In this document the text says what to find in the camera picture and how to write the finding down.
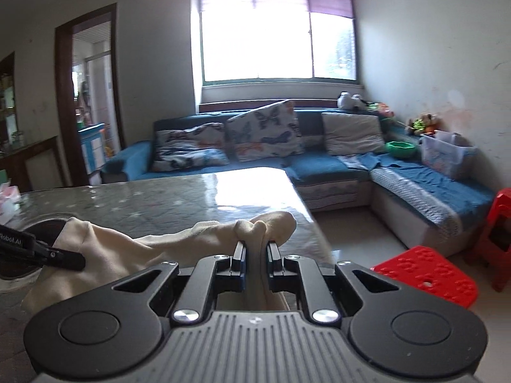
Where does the green plastic bowl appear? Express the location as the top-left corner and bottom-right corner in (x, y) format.
(385, 140), (416, 160)

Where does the large butterfly print pillow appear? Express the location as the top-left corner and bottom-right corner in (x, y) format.
(226, 100), (304, 162)

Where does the red plastic stool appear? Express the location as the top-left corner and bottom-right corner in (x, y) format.
(465, 188), (510, 292)
(371, 245), (479, 309)

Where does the pink tissue box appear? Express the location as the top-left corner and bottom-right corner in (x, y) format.
(0, 182), (21, 225)

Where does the blue corner sofa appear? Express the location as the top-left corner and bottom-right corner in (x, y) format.
(101, 109), (491, 256)

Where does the blue cloth on sofa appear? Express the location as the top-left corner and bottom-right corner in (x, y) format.
(338, 152), (495, 214)

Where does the grey plain cushion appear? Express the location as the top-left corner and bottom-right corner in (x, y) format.
(321, 112), (385, 156)

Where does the cream beige sweater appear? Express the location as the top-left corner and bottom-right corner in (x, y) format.
(22, 211), (296, 315)

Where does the black white plush toy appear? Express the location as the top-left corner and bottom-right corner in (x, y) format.
(337, 91), (370, 111)

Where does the small butterfly print pillow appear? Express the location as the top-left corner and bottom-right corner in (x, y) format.
(152, 123), (230, 172)

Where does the dark wooden door frame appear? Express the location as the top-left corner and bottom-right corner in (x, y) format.
(55, 4), (126, 187)

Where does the colourful plush toys pile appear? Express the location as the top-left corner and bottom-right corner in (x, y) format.
(405, 113), (440, 136)

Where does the blue white small cabinet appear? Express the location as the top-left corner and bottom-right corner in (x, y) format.
(78, 123), (107, 176)

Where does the window with purple blind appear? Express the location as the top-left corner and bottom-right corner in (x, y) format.
(199, 0), (358, 84)

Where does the dark wooden side cabinet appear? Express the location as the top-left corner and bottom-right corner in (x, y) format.
(0, 135), (67, 193)

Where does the black round induction cooktop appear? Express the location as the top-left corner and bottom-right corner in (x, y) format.
(0, 218), (69, 281)

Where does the clear plastic storage box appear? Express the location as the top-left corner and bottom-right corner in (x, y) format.
(420, 130), (478, 180)

